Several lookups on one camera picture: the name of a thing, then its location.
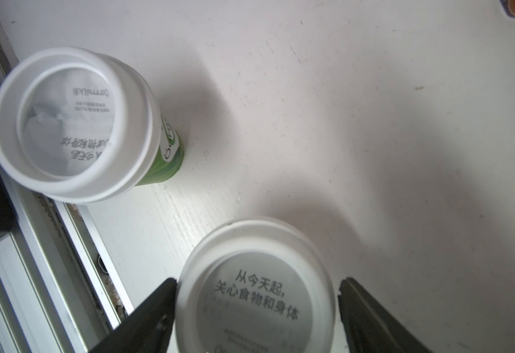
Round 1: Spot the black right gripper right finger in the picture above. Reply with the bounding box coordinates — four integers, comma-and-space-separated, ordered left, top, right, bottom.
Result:
338, 277, 431, 353

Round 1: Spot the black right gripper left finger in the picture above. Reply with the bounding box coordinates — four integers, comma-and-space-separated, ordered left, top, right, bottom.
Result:
91, 278, 178, 353

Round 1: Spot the white-lid yogurt cup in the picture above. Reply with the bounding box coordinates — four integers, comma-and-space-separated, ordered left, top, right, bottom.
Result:
0, 47, 184, 204
175, 218, 335, 352

